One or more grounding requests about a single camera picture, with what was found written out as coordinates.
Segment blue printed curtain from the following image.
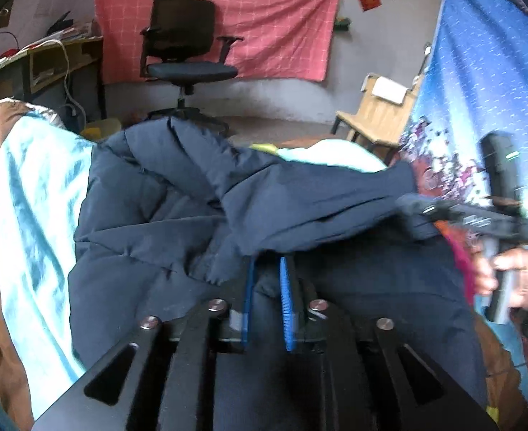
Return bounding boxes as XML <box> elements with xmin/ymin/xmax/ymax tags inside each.
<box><xmin>401</xmin><ymin>0</ymin><xmax>528</xmax><ymax>396</ymax></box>

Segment white paper sheet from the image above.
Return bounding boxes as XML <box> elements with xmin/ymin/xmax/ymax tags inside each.
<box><xmin>370</xmin><ymin>76</ymin><xmax>409</xmax><ymax>105</ymax></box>

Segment person's right hand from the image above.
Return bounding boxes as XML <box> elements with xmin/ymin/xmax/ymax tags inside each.
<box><xmin>472</xmin><ymin>246</ymin><xmax>528</xmax><ymax>310</ymax></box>

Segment navy padded jacket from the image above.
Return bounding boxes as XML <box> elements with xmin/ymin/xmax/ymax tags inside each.
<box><xmin>67</xmin><ymin>116</ymin><xmax>489</xmax><ymax>431</ymax></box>

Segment wooden chair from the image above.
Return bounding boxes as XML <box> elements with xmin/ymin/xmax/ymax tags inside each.
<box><xmin>333</xmin><ymin>72</ymin><xmax>425</xmax><ymax>162</ymax></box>

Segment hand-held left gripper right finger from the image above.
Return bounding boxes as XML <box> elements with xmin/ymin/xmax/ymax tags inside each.
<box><xmin>279</xmin><ymin>256</ymin><xmax>500</xmax><ymax>431</ymax></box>

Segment black office chair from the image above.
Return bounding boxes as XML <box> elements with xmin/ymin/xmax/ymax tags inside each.
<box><xmin>139</xmin><ymin>0</ymin><xmax>245</xmax><ymax>138</ymax></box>

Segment white cable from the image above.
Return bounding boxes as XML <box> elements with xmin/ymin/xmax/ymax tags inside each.
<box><xmin>60</xmin><ymin>41</ymin><xmax>88</xmax><ymax>132</ymax></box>

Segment wooden desk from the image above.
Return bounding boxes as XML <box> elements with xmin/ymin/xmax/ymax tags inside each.
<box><xmin>0</xmin><ymin>36</ymin><xmax>107</xmax><ymax>120</ymax></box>

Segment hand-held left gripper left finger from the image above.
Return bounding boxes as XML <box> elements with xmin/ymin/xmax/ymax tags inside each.
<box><xmin>33</xmin><ymin>256</ymin><xmax>258</xmax><ymax>431</ymax></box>

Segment pink checked wall cloth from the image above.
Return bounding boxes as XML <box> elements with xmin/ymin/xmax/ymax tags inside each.
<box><xmin>94</xmin><ymin>0</ymin><xmax>345</xmax><ymax>84</ymax></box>

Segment colourful striped bed sheet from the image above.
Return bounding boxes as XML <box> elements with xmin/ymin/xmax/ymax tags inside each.
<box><xmin>0</xmin><ymin>98</ymin><xmax>528</xmax><ymax>431</ymax></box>

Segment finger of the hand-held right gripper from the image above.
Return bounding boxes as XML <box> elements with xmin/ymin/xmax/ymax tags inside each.
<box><xmin>396</xmin><ymin>193</ymin><xmax>455</xmax><ymax>224</ymax></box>

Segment yellow bin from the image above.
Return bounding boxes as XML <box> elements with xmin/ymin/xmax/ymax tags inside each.
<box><xmin>80</xmin><ymin>119</ymin><xmax>123</xmax><ymax>141</ymax></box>

